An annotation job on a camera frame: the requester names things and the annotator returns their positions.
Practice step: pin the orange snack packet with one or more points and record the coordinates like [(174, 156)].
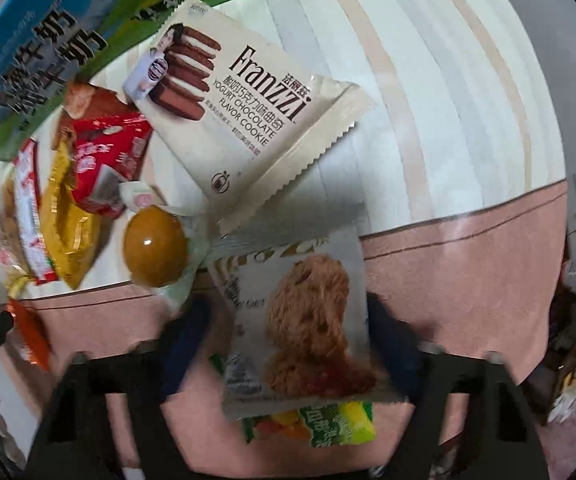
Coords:
[(30, 332)]

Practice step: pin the white oat cookie packet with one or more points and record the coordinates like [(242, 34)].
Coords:
[(308, 310)]

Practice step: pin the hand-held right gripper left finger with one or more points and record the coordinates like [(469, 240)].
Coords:
[(188, 340)]

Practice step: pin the yellow snack packet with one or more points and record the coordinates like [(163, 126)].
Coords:
[(68, 225)]

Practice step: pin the blue green cardboard box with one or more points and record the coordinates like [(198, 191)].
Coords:
[(43, 35)]

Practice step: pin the small pink candy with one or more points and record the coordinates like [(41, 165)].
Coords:
[(140, 195)]

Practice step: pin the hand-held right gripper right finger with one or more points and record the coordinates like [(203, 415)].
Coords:
[(388, 330)]

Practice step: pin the brown red cracker packet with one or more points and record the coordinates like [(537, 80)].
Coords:
[(90, 105)]

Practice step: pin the clutter pile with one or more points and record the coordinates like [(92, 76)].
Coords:
[(573, 355)]

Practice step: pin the green snack packet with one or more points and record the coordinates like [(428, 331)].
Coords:
[(328, 427)]

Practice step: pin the red white snack packet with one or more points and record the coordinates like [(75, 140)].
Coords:
[(30, 220)]

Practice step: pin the beige chocolate cookie packet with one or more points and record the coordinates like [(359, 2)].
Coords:
[(238, 110)]

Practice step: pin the clear bread packet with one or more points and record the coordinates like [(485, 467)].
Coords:
[(3, 245)]

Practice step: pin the striped cream pink blanket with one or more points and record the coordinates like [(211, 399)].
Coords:
[(418, 85)]

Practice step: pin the brown braised egg packet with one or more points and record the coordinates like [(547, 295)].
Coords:
[(155, 245)]

